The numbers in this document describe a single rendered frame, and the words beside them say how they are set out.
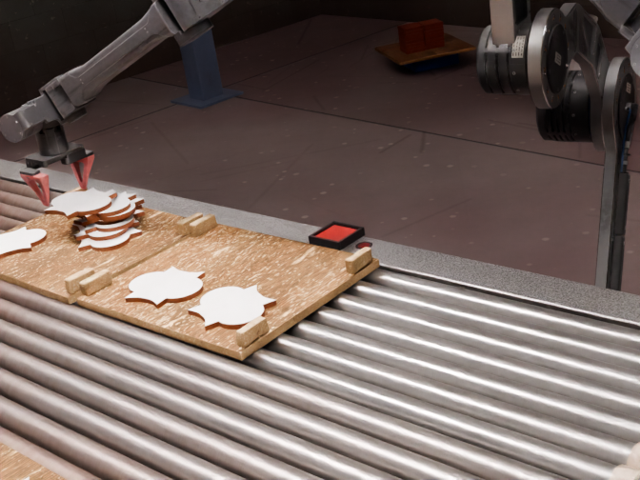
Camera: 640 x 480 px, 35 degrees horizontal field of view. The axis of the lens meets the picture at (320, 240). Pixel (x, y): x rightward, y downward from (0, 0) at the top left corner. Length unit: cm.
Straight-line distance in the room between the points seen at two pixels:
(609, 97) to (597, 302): 96
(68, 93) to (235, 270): 47
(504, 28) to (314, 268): 64
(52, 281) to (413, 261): 67
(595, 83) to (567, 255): 149
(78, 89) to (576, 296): 97
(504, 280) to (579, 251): 220
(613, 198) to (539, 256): 135
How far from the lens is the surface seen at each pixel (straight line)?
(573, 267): 377
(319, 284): 170
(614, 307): 160
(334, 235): 189
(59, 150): 207
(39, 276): 197
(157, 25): 177
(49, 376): 165
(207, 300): 169
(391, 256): 181
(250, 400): 145
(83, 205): 207
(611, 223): 254
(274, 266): 179
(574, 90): 255
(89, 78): 192
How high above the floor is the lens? 168
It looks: 24 degrees down
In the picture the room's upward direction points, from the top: 9 degrees counter-clockwise
